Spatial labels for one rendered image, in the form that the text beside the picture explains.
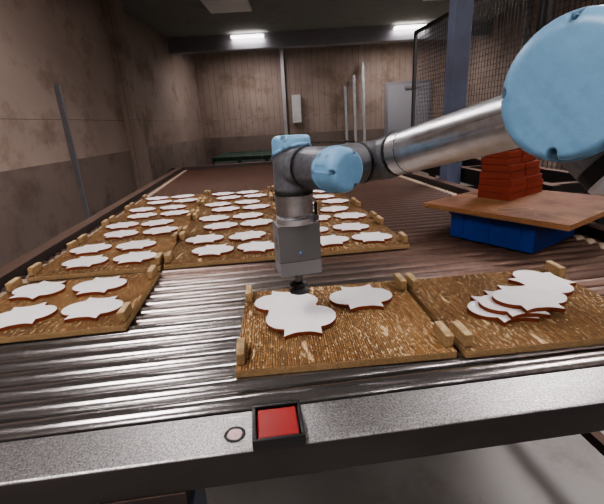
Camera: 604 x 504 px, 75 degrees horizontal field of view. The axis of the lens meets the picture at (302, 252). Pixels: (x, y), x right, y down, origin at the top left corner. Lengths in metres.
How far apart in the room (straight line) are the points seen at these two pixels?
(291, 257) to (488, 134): 0.40
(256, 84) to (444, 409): 10.00
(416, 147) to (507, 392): 0.43
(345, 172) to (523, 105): 0.31
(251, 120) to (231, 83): 0.96
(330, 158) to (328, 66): 9.81
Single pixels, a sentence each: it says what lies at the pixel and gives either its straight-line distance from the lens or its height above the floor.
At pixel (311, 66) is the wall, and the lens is 10.42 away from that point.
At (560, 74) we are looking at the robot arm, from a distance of 0.40.
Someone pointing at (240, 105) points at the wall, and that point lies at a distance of 10.45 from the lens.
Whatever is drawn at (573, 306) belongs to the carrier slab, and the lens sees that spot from 1.06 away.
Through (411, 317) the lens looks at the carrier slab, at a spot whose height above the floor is 0.94.
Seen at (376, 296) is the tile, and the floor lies 0.95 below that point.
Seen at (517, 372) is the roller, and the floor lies 0.91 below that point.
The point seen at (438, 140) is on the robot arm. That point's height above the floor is 1.32.
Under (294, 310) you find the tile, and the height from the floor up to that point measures 0.96.
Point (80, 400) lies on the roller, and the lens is 0.82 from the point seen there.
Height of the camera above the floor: 1.35
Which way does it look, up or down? 18 degrees down
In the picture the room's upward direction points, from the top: 3 degrees counter-clockwise
